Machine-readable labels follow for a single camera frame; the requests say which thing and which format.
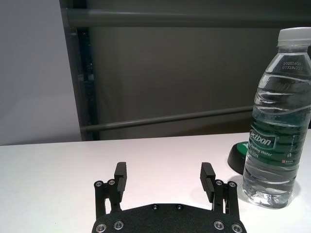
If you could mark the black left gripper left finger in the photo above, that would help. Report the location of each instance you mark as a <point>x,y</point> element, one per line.
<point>120,184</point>

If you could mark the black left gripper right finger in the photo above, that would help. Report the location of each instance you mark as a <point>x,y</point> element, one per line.
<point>207,182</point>

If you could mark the green YES button black base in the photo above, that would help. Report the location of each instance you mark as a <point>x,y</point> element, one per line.
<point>236,157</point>

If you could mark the clear water bottle green label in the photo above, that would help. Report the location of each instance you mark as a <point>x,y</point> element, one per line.
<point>277,145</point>

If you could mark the thin grey horizontal rail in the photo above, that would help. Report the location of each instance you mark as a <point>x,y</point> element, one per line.
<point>158,120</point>

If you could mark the dark vertical frame post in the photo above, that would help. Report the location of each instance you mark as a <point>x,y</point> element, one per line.
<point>85,85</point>

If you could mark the thick grey horizontal rail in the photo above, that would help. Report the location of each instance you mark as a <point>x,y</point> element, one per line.
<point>170,18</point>

